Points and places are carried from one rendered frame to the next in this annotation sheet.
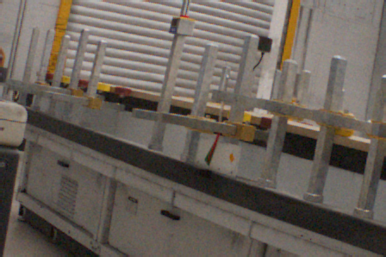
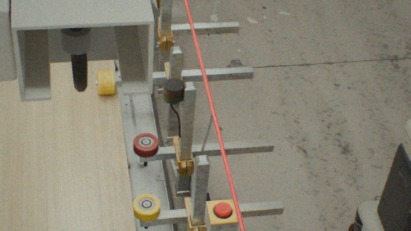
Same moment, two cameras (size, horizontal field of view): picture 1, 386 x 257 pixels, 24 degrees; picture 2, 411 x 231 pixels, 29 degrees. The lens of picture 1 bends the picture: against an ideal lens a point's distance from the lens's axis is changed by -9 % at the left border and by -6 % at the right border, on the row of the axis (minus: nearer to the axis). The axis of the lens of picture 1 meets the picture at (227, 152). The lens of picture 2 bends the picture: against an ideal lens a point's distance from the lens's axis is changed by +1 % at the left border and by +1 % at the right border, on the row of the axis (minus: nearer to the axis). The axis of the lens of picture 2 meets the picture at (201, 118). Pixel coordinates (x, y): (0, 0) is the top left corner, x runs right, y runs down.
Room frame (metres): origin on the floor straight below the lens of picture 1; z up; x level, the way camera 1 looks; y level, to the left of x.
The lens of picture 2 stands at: (4.87, 0.61, 2.70)
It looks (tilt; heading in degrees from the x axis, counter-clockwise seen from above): 44 degrees down; 199
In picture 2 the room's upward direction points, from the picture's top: 5 degrees clockwise
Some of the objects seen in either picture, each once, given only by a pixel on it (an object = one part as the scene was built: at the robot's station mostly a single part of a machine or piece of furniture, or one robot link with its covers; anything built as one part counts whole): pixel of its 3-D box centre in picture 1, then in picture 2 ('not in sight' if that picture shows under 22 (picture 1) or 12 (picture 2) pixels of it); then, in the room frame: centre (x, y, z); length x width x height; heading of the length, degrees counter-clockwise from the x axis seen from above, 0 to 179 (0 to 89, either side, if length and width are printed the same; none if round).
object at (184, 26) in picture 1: (182, 27); (221, 221); (3.70, 0.27, 1.18); 0.07 x 0.07 x 0.08; 32
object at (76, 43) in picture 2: not in sight; (76, 30); (4.51, 0.39, 2.37); 0.11 x 0.02 x 0.08; 31
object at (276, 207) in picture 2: (188, 122); (211, 213); (3.42, 0.15, 0.83); 0.43 x 0.03 x 0.04; 122
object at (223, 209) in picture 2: not in sight; (223, 210); (3.70, 0.27, 1.22); 0.04 x 0.04 x 0.02
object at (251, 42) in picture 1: (239, 103); (185, 141); (3.27, 0.00, 0.93); 0.04 x 0.04 x 0.48; 32
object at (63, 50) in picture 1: (56, 80); not in sight; (4.75, 0.93, 0.88); 0.04 x 0.04 x 0.48; 32
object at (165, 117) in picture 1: (219, 128); (207, 150); (3.19, 0.04, 0.84); 0.43 x 0.03 x 0.04; 122
